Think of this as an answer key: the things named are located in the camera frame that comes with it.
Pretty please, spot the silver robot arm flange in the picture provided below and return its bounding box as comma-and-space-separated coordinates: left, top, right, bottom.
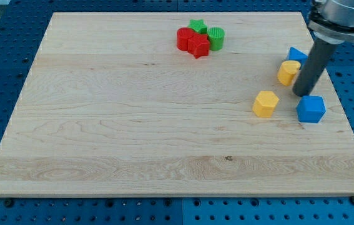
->
307, 0, 354, 45

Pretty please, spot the yellow hexagon block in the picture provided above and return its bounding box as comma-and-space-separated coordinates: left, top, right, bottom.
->
252, 91, 280, 118

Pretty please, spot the yellow heart block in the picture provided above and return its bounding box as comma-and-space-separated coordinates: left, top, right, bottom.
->
277, 60, 301, 86

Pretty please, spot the blue hexagon block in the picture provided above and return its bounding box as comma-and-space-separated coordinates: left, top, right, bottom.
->
296, 96, 326, 123

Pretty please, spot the light wooden board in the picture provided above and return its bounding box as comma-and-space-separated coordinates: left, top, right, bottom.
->
0, 12, 354, 198

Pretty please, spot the red star block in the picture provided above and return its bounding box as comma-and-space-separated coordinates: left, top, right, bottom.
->
187, 32, 210, 59

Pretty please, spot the red cylinder block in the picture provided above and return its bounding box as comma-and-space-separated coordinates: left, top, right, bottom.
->
176, 27, 194, 51

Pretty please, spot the green cylinder block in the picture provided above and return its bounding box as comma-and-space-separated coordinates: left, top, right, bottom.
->
207, 27, 225, 51

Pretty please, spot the green star block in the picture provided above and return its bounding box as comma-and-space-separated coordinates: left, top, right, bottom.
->
188, 19, 208, 34

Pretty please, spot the blue triangle block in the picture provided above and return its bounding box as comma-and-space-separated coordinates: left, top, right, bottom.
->
285, 47, 308, 66

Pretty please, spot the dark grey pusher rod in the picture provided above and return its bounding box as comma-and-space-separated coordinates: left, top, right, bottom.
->
292, 39, 337, 97

